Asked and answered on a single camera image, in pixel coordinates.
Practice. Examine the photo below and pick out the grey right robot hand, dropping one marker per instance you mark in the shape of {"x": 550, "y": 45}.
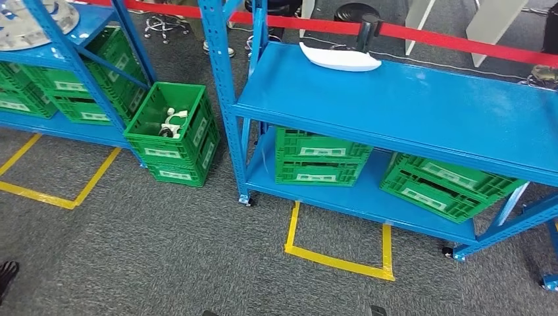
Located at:
{"x": 378, "y": 311}

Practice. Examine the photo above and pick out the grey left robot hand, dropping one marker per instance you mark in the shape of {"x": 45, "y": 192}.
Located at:
{"x": 210, "y": 313}

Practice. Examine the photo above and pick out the white curved plastic part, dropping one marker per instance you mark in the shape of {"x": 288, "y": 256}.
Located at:
{"x": 340, "y": 61}

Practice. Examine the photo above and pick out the green open plastic crate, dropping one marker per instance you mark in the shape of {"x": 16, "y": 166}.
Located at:
{"x": 174, "y": 152}

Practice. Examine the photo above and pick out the white plastic fittings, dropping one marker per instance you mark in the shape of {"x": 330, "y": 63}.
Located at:
{"x": 172, "y": 124}

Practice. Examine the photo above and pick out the person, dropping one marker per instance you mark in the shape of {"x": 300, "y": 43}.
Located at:
{"x": 218, "y": 49}
{"x": 550, "y": 26}

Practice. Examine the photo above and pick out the red barrier belt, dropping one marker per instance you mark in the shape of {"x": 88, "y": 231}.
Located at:
{"x": 436, "y": 41}

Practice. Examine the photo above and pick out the white desk panel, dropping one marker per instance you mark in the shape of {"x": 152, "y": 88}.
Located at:
{"x": 418, "y": 22}
{"x": 492, "y": 22}
{"x": 307, "y": 13}

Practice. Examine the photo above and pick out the chrome stool base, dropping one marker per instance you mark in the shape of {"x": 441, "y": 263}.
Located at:
{"x": 165, "y": 24}

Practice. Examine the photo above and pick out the silver plastic wheel hubcap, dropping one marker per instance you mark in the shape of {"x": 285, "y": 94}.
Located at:
{"x": 26, "y": 26}

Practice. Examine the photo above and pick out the black barrier post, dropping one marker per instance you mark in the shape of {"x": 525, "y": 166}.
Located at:
{"x": 366, "y": 32}

